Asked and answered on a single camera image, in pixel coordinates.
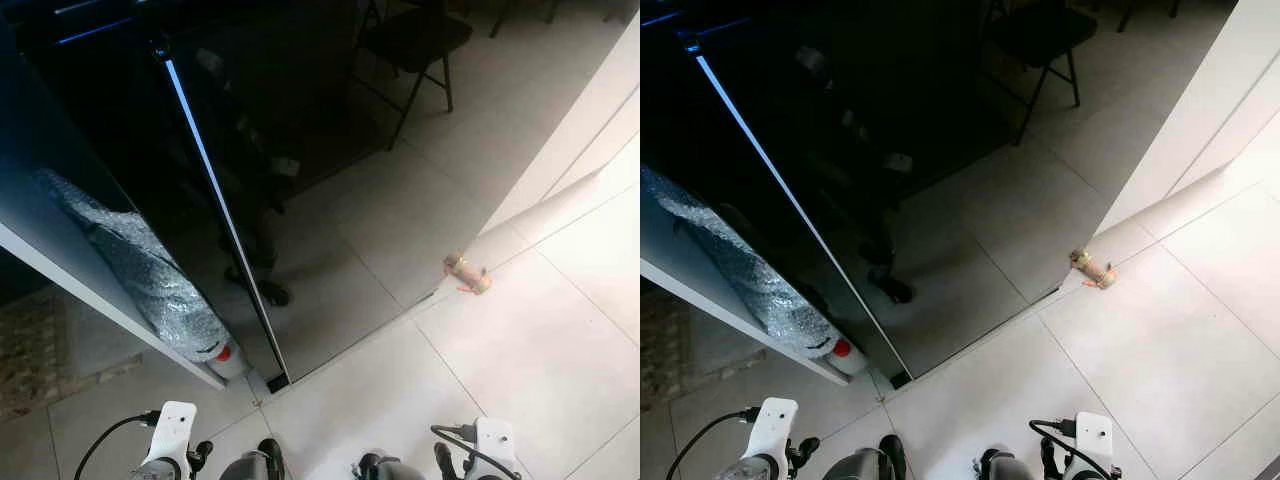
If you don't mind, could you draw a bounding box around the black glass fridge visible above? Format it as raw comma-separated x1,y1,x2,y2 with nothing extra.
0,0,641,394
640,0,1241,391

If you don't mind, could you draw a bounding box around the dark robot right leg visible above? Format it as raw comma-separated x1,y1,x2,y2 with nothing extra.
974,447,1039,480
353,451,429,480

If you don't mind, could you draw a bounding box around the dark robot leg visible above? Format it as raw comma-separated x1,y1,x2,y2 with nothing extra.
217,437,287,480
353,451,429,480
974,447,1039,480
820,434,909,480

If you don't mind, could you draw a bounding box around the dark robot left leg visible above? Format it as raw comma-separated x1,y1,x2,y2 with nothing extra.
217,437,287,480
820,434,909,480

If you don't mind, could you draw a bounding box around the white jug with red cap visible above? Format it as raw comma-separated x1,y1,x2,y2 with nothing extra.
205,338,252,382
825,334,872,378

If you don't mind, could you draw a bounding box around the patterned floor mat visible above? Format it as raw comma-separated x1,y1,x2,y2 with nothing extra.
0,288,143,423
640,283,743,413

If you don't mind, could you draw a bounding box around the bubble wrap roll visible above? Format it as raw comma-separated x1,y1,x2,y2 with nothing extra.
640,163,849,353
33,166,239,363

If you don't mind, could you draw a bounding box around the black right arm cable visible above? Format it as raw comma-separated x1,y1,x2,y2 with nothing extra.
429,423,523,480
1029,419,1119,480

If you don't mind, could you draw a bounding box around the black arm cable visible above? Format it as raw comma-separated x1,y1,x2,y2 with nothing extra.
429,423,523,480
1029,419,1119,480
666,406,763,480
74,409,162,480

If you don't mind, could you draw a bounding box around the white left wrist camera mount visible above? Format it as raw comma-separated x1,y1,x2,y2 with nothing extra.
149,401,199,479
751,397,800,479

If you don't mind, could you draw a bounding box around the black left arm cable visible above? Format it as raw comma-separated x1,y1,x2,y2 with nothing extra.
74,409,162,480
666,406,763,480

